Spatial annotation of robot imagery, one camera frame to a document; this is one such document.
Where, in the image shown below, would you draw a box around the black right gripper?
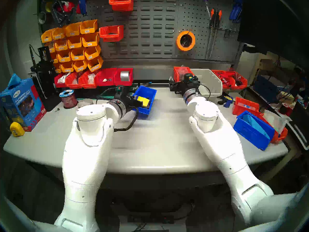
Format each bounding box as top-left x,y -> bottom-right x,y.
169,76 -> 201,95

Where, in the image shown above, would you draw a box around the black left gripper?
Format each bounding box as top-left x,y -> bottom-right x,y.
119,93 -> 144,111

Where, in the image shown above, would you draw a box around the small red parts bin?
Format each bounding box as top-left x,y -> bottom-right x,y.
173,66 -> 194,82

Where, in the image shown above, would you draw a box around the blue bin with hand tools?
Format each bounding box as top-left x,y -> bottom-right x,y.
132,85 -> 157,119

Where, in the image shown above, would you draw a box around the red hand tool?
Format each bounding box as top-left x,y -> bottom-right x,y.
215,72 -> 233,86

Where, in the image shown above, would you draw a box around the red bin with red tool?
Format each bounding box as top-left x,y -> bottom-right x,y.
211,70 -> 235,89

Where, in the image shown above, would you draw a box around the yellow notepad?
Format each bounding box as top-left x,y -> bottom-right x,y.
135,96 -> 150,108

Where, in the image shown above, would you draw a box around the clear plastic parts bag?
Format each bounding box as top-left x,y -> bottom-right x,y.
177,65 -> 191,76

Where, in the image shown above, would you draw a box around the green cutting mat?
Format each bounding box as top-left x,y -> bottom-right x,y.
77,84 -> 135,101

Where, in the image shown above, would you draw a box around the orange tape roll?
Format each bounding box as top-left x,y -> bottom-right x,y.
176,30 -> 196,51

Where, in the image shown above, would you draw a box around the grey pegboard with screwdrivers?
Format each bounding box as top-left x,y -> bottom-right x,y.
177,0 -> 244,64

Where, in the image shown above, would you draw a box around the large white plastic bin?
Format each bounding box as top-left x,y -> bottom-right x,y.
193,69 -> 223,97

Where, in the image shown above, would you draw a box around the orange-red plastic storage bin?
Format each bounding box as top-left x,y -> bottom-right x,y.
65,72 -> 81,89
78,71 -> 97,89

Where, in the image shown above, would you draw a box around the yellow bin labelled M4-0.7X6 HEX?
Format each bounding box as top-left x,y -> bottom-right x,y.
87,56 -> 104,72

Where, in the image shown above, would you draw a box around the blue yellow bar clamp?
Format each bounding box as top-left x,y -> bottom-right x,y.
217,93 -> 234,108

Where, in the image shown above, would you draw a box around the yellow bin labelled M3-6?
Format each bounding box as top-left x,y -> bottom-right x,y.
84,45 -> 101,61

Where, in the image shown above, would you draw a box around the yellow bin labelled M2.5-5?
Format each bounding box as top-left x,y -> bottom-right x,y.
72,59 -> 88,73

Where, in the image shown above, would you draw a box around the red louvre-hung bin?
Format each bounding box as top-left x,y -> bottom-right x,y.
109,0 -> 134,12
99,25 -> 124,42

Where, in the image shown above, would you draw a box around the red bin with blue label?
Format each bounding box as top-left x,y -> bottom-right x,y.
232,97 -> 260,116

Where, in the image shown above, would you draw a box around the yellow bin labelled M3-8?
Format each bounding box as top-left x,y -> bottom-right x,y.
70,48 -> 86,61

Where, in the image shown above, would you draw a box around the yellow bin labelled M3-4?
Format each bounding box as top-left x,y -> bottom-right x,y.
82,32 -> 100,47

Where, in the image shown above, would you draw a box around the yellow bin labelled M2.5-6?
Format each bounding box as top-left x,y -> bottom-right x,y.
60,61 -> 74,73

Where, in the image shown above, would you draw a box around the red bin with white bag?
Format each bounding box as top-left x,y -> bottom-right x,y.
54,74 -> 69,87

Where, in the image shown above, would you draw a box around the yellow bin labelled M4-6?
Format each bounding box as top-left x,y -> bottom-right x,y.
67,35 -> 84,49

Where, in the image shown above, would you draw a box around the yellow bin labelled M3-12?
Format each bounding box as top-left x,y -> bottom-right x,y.
57,50 -> 72,63

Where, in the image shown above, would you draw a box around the yellow bin labelled M3X6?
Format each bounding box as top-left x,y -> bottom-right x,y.
79,19 -> 98,35

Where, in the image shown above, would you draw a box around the blue spring clamps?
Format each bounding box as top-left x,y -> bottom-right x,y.
229,0 -> 243,24

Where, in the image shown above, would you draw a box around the folded blue cloth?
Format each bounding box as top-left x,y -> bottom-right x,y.
243,114 -> 270,139

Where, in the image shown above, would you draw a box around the dark blue crate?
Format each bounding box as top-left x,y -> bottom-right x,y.
253,74 -> 284,101

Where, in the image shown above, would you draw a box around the blue bin with cloth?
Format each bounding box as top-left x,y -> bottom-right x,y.
233,110 -> 275,151

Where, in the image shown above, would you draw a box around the grey pegboard with yellow bins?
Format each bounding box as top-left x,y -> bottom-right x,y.
37,0 -> 103,72

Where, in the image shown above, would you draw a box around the yellow bin labelled M3X8 BAD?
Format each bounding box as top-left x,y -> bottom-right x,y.
51,27 -> 66,40

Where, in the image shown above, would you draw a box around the white paper packet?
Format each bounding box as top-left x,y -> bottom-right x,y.
263,109 -> 288,134

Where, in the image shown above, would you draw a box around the black grey vise clamp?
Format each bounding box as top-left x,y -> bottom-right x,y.
50,0 -> 76,28

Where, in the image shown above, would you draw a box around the blue cleaning cloths box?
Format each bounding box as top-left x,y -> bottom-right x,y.
0,77 -> 47,132

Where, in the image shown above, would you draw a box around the brown cardboard box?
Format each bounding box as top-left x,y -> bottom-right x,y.
278,91 -> 296,105

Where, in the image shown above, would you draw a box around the red white tape roll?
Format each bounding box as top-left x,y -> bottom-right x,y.
56,0 -> 75,13

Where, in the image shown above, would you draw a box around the black power strip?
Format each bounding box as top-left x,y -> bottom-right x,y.
127,215 -> 175,224

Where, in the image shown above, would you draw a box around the black monitor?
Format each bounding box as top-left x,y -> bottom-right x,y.
238,0 -> 309,70

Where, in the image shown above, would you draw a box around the orange-red bin with paper packet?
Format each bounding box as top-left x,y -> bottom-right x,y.
260,112 -> 288,144

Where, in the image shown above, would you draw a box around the yellow tape measure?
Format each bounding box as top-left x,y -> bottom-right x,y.
10,122 -> 25,137

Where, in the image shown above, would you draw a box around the blue cloth in dispenser box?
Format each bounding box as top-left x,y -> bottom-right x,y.
7,73 -> 21,89

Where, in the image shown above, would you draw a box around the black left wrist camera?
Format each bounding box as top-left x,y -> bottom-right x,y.
115,85 -> 129,96

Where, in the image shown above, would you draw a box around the black sleeved left gripper cable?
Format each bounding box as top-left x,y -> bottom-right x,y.
113,108 -> 139,132

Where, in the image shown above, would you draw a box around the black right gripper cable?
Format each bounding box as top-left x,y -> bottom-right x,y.
196,83 -> 211,100

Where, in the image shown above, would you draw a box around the grey duct tape roll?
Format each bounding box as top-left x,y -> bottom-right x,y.
78,99 -> 94,108

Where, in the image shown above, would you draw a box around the grey louvred wall panel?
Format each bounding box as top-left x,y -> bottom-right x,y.
99,0 -> 180,59

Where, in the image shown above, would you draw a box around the red wire spool blue label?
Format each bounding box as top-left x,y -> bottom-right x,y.
59,89 -> 78,109

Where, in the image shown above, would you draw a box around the red bin with wires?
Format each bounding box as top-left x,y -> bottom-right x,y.
227,71 -> 248,90

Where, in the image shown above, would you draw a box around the metal tool holder rail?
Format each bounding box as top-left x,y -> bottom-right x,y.
208,26 -> 239,33

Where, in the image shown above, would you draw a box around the orange black handled screwdriver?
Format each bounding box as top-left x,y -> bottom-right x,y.
209,10 -> 222,57
205,8 -> 216,59

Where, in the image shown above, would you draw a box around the black metal frame stand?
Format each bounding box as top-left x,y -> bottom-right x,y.
30,46 -> 62,111

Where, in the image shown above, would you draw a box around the blue handled pliers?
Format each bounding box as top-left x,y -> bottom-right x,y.
76,0 -> 90,16

